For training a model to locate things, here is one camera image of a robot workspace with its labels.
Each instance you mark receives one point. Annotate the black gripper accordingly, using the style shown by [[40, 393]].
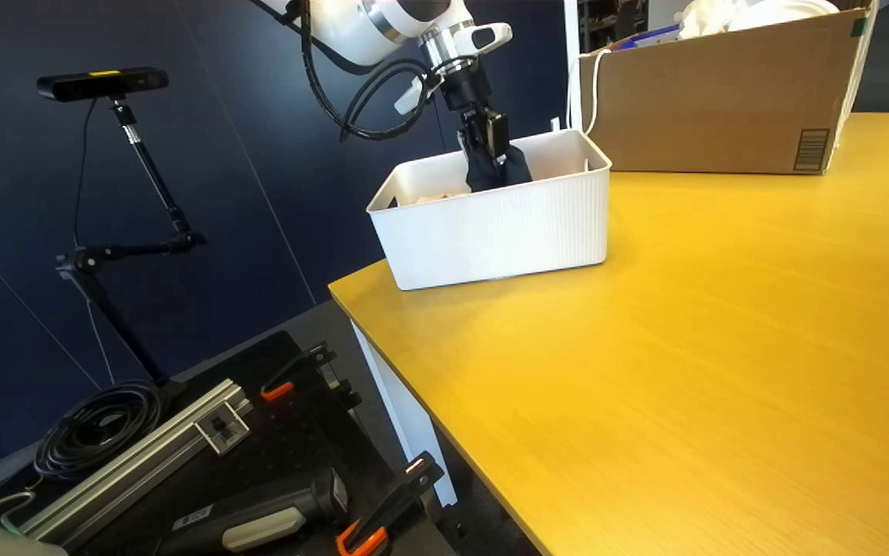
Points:
[[467, 93]]

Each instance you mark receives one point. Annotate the dark navy shirt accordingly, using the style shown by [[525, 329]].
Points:
[[512, 171]]

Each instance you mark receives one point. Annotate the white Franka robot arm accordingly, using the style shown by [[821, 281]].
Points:
[[383, 25]]

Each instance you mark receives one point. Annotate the white plastic basket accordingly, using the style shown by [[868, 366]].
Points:
[[496, 234]]

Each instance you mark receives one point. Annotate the blue white paper sheet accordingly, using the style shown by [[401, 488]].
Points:
[[650, 39]]

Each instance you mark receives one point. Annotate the brown paper bag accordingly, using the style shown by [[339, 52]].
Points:
[[732, 103]]

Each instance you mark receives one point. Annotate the white crumpled cloth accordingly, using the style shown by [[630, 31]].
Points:
[[754, 18]]

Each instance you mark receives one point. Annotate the black orange clamp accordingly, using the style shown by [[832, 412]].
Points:
[[383, 511], [293, 385]]

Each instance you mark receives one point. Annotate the black grey handheld tool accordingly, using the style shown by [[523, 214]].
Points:
[[260, 519]]

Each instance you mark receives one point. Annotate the aluminium extrusion bar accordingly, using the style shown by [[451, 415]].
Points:
[[125, 469]]

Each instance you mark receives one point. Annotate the black articulated camera stand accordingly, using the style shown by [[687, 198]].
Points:
[[152, 171]]

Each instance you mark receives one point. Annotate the black stereo camera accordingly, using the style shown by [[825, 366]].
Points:
[[107, 83]]

